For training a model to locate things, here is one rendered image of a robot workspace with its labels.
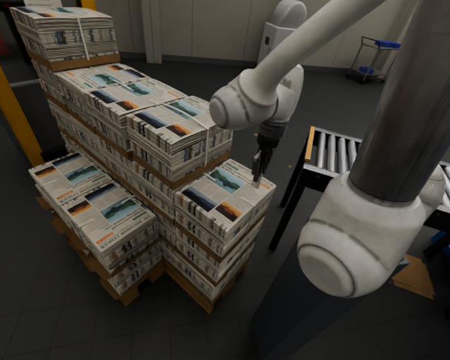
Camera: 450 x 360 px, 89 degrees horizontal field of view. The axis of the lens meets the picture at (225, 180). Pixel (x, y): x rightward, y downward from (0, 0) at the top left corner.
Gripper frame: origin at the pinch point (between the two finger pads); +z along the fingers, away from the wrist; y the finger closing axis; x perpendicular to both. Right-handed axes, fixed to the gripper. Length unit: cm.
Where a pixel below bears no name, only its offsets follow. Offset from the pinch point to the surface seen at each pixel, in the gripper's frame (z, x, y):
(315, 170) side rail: 16, 11, -48
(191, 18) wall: 14, -377, -339
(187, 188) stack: 12.9, -24.1, 12.9
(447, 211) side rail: 16, 72, -68
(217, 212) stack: 13.0, -6.5, 13.7
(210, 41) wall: 52, -350, -371
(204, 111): -10.3, -37.3, -10.1
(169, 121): -10.1, -40.4, 7.3
